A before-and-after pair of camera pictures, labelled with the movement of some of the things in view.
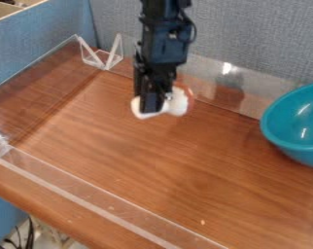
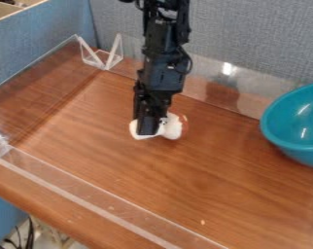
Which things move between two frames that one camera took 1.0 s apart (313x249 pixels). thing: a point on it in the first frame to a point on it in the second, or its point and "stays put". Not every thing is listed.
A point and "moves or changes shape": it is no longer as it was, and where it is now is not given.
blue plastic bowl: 291,121 stays put
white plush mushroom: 178,104 moves or changes shape
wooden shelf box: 1,10 stays put
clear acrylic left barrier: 23,99 stays put
